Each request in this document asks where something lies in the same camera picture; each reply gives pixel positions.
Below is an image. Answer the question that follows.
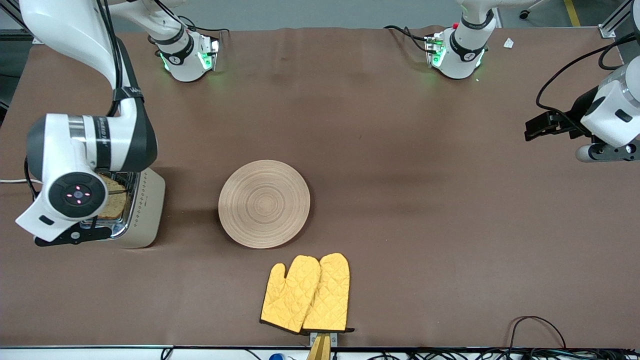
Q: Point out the brown bread slice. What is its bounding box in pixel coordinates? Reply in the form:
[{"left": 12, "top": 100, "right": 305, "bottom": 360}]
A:
[{"left": 97, "top": 175, "right": 129, "bottom": 221}]

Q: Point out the round wooden plate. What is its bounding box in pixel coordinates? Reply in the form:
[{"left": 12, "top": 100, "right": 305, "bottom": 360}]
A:
[{"left": 218, "top": 159, "right": 311, "bottom": 249}]

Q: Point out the beige chrome two-slot toaster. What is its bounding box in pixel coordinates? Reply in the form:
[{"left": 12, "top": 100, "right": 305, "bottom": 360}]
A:
[{"left": 92, "top": 167, "right": 166, "bottom": 249}]

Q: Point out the black chair caster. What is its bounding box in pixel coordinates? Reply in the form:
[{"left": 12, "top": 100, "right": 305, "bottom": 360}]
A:
[{"left": 519, "top": 0, "right": 546, "bottom": 21}]

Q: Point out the brown table cover sheet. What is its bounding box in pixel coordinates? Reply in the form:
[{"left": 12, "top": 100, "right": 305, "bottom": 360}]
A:
[{"left": 0, "top": 26, "right": 640, "bottom": 349}]

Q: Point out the yellow quilted oven mitt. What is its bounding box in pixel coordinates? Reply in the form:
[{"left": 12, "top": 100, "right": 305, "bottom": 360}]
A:
[
  {"left": 259, "top": 255, "right": 321, "bottom": 335},
  {"left": 302, "top": 252, "right": 356, "bottom": 334}
]

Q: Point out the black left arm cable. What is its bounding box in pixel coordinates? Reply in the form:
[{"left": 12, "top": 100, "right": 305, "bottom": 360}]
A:
[{"left": 535, "top": 32, "right": 640, "bottom": 137}]

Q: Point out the aluminium frame rail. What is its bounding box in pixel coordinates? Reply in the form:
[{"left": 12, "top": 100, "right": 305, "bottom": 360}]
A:
[
  {"left": 0, "top": 0, "right": 48, "bottom": 45},
  {"left": 599, "top": 0, "right": 640, "bottom": 39}
]

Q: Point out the black base cable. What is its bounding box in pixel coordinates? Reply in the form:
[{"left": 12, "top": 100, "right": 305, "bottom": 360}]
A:
[
  {"left": 172, "top": 15, "right": 231, "bottom": 41},
  {"left": 384, "top": 25, "right": 431, "bottom": 53}
]

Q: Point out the black looped cable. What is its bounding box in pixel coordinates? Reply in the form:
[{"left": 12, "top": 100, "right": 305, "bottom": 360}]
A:
[{"left": 509, "top": 316, "right": 568, "bottom": 351}]

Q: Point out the black cable bundle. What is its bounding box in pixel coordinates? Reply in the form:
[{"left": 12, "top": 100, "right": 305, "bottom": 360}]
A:
[{"left": 350, "top": 349, "right": 640, "bottom": 360}]

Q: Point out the small metal bracket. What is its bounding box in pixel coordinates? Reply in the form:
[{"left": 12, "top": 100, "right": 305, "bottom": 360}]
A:
[{"left": 310, "top": 331, "right": 339, "bottom": 347}]

